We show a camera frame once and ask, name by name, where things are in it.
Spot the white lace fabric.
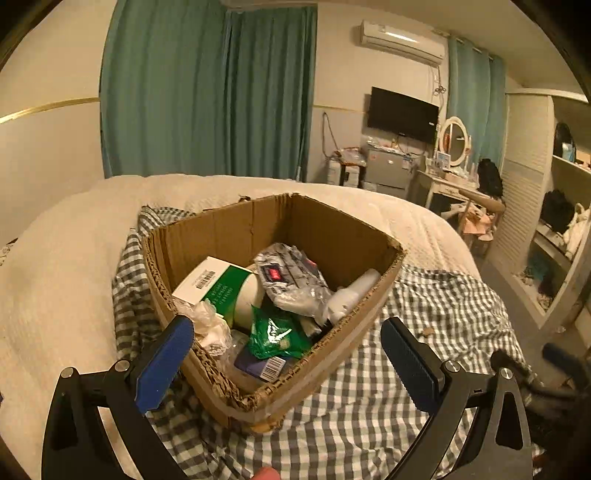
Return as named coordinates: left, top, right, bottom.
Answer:
left=174, top=299, right=232, bottom=357

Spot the white handheld device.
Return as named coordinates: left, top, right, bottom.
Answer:
left=324, top=268, right=381, bottom=326

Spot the green white medicine box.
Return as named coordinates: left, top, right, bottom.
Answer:
left=172, top=256, right=252, bottom=326

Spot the green snack packet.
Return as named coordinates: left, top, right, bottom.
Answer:
left=247, top=307, right=312, bottom=359

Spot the white tape roll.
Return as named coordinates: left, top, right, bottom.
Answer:
left=232, top=273, right=266, bottom=331

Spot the silver foil package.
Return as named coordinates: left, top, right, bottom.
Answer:
left=254, top=243, right=332, bottom=327

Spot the person's left hand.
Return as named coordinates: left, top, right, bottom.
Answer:
left=252, top=466, right=280, bottom=480

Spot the checkered gingham cloth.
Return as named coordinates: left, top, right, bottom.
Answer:
left=112, top=204, right=544, bottom=480

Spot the cream quilted bed cover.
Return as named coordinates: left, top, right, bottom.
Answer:
left=1, top=174, right=478, bottom=479

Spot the white shelving cabinet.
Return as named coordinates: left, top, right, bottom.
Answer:
left=488, top=88, right=590, bottom=332

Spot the wooden chair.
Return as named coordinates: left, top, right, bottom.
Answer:
left=458, top=188, right=506, bottom=249

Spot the black backpack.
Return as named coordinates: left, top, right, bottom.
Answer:
left=477, top=158, right=503, bottom=199

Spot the brown cardboard box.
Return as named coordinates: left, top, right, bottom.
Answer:
left=141, top=194, right=405, bottom=431

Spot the white dressing table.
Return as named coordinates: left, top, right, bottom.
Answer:
left=409, top=171, right=477, bottom=209

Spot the white oval vanity mirror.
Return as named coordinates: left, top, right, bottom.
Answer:
left=436, top=116, right=472, bottom=167

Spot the small grey fridge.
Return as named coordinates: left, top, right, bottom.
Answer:
left=363, top=148, right=413, bottom=198

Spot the teal right curtain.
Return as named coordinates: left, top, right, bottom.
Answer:
left=447, top=36, right=507, bottom=165

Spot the teal window curtain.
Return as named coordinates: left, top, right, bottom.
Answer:
left=99, top=1, right=318, bottom=181

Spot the white air conditioner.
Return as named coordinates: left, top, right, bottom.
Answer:
left=361, top=20, right=445, bottom=66

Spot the black wall television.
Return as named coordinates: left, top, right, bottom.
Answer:
left=367, top=87, right=439, bottom=145

